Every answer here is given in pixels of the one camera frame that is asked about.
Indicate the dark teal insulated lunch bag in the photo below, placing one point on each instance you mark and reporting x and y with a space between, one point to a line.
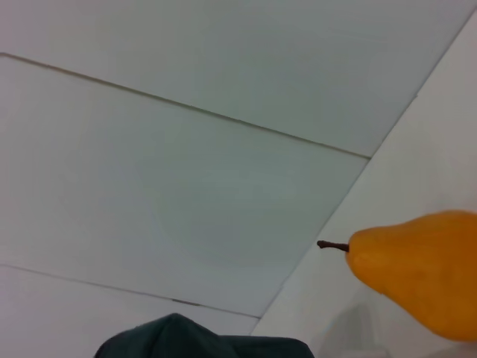
208 343

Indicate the yellow orange pear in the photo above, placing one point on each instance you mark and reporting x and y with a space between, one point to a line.
417 268

